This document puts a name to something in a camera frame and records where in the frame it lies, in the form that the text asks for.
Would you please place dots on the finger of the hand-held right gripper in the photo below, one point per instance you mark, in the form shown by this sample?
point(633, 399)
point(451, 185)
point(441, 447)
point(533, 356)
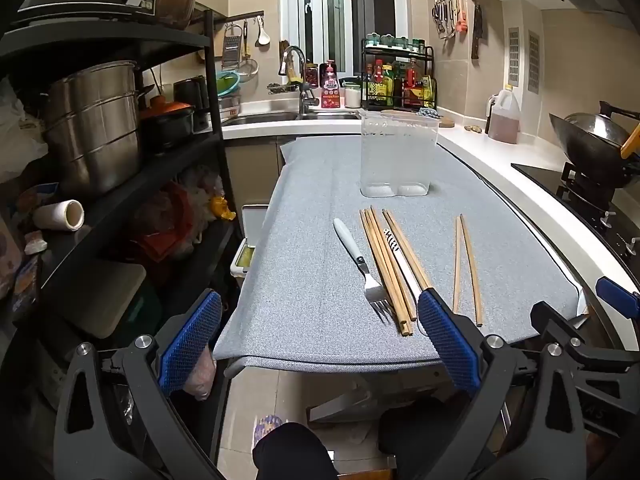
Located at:
point(555, 317)
point(617, 296)

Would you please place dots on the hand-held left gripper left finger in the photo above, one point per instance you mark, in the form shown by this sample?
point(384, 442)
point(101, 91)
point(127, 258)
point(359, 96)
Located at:
point(192, 342)

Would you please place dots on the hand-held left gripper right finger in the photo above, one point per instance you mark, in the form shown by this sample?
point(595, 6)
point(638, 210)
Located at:
point(447, 342)

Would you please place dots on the white striped chopstick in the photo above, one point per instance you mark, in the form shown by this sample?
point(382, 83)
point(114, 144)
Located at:
point(400, 260)

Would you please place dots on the clear plastic utensil container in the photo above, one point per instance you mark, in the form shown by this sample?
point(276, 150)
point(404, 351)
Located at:
point(400, 160)

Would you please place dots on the black gas stove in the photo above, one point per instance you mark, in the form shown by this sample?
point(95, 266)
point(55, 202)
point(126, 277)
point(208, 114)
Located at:
point(590, 200)

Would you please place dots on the light cutting board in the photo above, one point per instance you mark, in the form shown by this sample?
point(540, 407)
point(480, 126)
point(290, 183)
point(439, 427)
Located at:
point(95, 297)

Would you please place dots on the white trash bin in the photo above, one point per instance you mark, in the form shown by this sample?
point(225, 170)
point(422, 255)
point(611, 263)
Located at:
point(247, 247)

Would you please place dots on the patterned slipper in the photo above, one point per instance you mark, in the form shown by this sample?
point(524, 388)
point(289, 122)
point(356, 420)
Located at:
point(267, 430)

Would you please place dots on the red plastic bag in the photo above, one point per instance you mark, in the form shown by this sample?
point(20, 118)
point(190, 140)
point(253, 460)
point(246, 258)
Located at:
point(170, 220)

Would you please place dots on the yellow plastic item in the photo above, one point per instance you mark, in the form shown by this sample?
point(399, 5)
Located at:
point(222, 207)

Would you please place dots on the grey tablecloth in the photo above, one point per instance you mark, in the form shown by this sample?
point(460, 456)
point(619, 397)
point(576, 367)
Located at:
point(310, 260)

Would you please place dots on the person's leg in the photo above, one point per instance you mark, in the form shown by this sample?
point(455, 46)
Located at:
point(295, 455)

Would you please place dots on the metal wok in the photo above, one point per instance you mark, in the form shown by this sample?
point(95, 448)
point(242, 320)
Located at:
point(595, 145)

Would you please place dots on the white paper roll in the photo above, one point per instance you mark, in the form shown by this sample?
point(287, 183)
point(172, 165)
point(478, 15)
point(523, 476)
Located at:
point(60, 215)

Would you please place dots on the black shelving rack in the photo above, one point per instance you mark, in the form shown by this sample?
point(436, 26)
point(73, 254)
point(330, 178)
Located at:
point(165, 160)

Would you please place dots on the plastic oil jug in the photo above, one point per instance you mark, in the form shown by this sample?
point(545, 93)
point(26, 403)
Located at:
point(504, 120)

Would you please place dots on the garlic cloves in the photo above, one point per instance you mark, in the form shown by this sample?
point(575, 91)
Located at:
point(473, 129)

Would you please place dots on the black pot with orange lid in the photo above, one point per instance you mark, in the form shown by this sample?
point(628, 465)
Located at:
point(167, 117)

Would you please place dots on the blue white cloth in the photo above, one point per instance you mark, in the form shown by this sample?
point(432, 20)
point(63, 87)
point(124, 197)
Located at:
point(430, 113)

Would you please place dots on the stainless steel steamer pot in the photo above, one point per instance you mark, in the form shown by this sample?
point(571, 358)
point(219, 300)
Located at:
point(95, 130)

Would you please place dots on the stainless steel sink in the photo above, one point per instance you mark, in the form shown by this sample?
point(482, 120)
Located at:
point(280, 117)

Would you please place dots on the black kitchen appliance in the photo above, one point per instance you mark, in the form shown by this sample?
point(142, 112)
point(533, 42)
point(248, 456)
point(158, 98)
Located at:
point(192, 92)

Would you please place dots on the green plastic basin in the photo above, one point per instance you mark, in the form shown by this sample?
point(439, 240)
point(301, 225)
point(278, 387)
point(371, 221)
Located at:
point(227, 85)

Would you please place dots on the row of sauce bottles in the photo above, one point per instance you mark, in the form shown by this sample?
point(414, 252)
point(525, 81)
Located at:
point(400, 85)

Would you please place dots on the white jar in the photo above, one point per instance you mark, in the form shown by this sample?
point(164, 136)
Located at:
point(352, 96)

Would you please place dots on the sink sponge holder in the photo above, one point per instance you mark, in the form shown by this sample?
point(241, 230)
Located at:
point(282, 88)

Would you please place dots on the white plastic bag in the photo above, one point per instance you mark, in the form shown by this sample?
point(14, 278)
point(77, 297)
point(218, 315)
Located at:
point(20, 135)

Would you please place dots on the chrome kitchen faucet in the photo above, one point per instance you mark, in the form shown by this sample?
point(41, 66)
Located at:
point(302, 95)

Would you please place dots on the black spice rack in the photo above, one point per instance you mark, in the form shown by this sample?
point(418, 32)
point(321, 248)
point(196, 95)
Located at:
point(365, 75)

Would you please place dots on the metal strainer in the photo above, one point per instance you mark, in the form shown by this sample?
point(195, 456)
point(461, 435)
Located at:
point(247, 67)

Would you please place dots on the pink dish soap bottle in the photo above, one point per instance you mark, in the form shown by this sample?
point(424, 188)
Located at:
point(330, 87)

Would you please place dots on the red jar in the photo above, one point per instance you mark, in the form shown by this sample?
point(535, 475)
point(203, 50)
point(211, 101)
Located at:
point(311, 76)

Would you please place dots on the hanging cleaver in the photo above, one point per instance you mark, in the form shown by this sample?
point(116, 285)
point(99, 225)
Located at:
point(477, 32)

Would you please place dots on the metal box grater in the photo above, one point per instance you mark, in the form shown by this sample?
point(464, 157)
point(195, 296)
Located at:
point(230, 47)

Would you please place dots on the row of green-lidded spice jars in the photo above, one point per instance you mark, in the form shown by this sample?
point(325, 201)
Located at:
point(395, 41)

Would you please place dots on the hanging peeler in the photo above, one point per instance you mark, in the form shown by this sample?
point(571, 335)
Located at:
point(246, 40)

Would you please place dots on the white hanging rice spoon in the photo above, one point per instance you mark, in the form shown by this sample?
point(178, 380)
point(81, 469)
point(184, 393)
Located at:
point(263, 34)

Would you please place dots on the row of hanging kitchen tools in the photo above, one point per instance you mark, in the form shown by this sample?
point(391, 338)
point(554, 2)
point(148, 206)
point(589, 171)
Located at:
point(447, 12)

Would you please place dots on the brown clay pot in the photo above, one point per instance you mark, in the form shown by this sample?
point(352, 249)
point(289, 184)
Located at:
point(175, 7)

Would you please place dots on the kitchen window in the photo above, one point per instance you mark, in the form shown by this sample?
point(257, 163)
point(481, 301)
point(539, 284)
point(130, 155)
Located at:
point(350, 10)

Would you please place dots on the metal wall vent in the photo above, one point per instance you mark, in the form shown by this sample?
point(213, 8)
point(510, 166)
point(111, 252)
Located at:
point(514, 55)
point(534, 62)

